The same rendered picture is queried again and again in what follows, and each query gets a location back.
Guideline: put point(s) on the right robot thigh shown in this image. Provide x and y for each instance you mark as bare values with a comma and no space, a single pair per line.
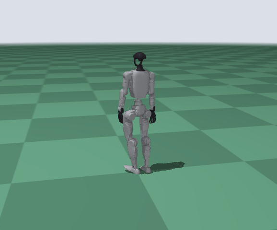
144,125

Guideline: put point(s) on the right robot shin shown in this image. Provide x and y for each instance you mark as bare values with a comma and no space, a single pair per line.
146,153

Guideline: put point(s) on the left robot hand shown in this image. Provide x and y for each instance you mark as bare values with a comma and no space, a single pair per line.
120,116

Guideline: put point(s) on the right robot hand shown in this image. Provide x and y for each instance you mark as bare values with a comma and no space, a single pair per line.
153,116

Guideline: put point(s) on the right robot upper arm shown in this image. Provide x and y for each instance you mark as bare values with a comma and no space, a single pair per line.
151,83

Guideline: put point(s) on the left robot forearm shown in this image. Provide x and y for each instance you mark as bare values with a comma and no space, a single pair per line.
121,100

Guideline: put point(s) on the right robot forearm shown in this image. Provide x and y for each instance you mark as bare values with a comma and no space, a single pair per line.
151,101

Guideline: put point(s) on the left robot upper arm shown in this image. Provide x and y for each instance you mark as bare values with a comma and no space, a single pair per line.
126,76

